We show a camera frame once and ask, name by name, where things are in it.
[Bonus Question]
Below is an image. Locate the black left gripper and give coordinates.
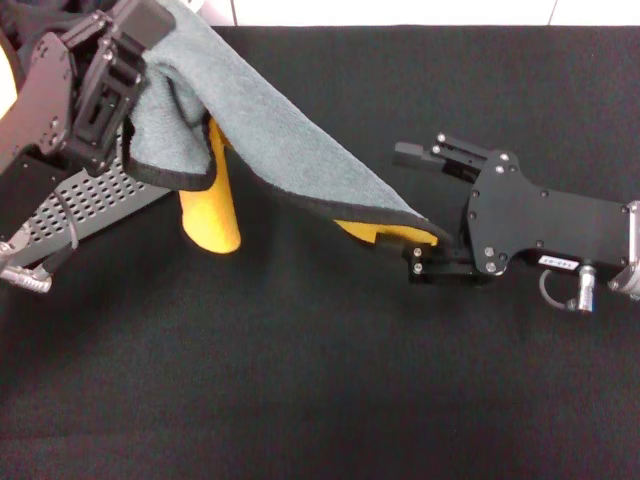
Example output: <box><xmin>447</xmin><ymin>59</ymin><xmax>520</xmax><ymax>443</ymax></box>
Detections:
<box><xmin>0</xmin><ymin>0</ymin><xmax>175</xmax><ymax>236</ymax></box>

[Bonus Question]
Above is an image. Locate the grey perforated storage box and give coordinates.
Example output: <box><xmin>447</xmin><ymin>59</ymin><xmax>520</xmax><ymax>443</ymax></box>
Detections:
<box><xmin>9</xmin><ymin>0</ymin><xmax>207</xmax><ymax>269</ymax></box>

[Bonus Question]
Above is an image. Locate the yellow grey towel black trim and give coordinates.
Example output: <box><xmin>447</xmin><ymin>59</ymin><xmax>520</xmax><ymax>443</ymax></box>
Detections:
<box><xmin>119</xmin><ymin>0</ymin><xmax>454</xmax><ymax>256</ymax></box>

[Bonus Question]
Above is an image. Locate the grey right gripper cable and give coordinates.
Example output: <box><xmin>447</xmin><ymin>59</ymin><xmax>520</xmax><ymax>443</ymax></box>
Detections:
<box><xmin>538</xmin><ymin>264</ymin><xmax>597</xmax><ymax>315</ymax></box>

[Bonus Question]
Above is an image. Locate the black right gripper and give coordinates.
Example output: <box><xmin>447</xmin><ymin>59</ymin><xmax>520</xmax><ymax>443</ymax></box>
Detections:
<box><xmin>374</xmin><ymin>132</ymin><xmax>631</xmax><ymax>287</ymax></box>

